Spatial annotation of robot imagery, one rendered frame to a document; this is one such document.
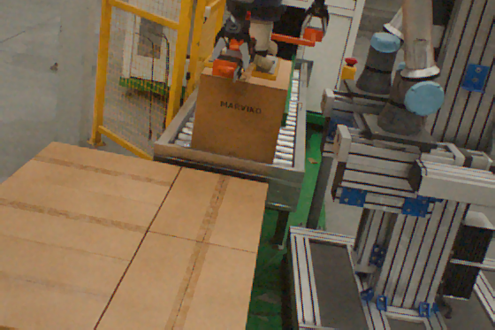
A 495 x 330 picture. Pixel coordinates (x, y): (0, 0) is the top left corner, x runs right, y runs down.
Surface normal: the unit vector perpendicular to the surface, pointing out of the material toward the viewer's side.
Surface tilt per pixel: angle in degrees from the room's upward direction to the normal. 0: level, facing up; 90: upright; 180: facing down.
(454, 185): 90
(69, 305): 0
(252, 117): 90
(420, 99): 97
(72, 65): 88
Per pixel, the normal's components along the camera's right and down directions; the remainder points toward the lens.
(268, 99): -0.10, 0.35
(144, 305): 0.17, -0.92
